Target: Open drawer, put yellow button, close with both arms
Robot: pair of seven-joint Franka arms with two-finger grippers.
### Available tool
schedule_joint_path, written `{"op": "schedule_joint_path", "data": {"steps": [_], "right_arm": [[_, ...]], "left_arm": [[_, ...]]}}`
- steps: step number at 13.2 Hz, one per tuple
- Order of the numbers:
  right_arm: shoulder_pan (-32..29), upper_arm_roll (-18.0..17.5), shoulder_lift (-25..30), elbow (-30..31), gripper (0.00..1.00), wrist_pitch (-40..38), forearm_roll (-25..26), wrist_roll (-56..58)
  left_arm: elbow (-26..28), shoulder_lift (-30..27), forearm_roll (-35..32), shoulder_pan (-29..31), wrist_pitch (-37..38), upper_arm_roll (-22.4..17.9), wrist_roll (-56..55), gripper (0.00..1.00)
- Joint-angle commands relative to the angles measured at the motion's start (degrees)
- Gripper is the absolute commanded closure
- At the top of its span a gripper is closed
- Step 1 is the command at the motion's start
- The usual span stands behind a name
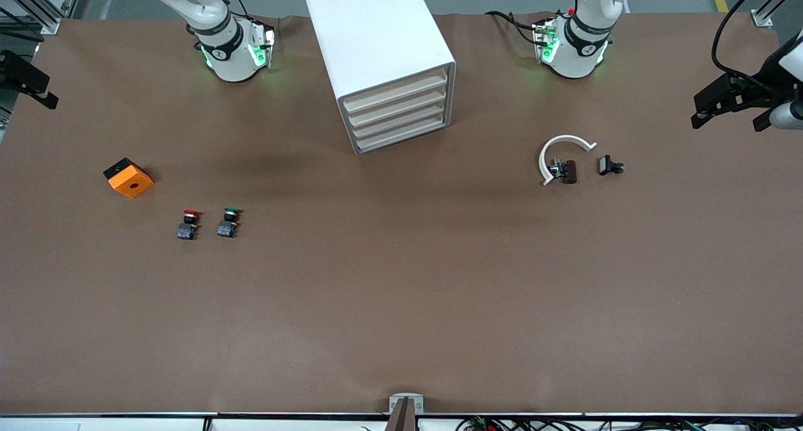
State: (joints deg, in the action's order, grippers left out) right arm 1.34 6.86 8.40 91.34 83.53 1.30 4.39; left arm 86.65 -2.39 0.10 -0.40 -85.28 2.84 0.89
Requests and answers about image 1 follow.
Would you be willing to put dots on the white plastic drawer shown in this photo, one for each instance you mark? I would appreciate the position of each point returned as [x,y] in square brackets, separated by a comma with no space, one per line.
[400,134]
[396,107]
[398,121]
[395,93]

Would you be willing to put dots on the green push button switch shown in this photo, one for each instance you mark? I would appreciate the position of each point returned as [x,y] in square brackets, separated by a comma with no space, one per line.
[227,228]

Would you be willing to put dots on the white drawer cabinet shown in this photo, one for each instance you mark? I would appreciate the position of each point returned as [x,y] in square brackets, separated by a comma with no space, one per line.
[370,36]

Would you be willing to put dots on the black square push button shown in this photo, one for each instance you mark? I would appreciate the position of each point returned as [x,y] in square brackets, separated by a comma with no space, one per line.
[606,165]

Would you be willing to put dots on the red push button switch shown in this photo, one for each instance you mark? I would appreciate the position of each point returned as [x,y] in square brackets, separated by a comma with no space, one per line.
[187,230]

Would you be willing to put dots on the aluminium frame post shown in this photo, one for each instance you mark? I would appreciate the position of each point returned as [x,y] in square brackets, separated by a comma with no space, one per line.
[49,24]
[761,20]

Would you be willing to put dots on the orange black switch box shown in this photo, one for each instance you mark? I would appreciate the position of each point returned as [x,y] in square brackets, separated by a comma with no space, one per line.
[132,183]

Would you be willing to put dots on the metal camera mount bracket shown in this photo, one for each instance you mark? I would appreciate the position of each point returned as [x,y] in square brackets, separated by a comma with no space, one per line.
[419,404]

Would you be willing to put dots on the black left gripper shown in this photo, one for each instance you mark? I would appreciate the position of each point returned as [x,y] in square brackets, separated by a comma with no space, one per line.
[755,90]

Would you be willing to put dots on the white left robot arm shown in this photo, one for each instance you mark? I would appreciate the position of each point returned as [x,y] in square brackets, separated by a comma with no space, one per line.
[574,54]

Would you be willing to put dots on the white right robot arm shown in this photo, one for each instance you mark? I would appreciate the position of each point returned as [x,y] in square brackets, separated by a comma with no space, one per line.
[229,61]

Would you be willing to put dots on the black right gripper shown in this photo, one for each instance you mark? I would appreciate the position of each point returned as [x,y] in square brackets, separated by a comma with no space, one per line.
[14,71]

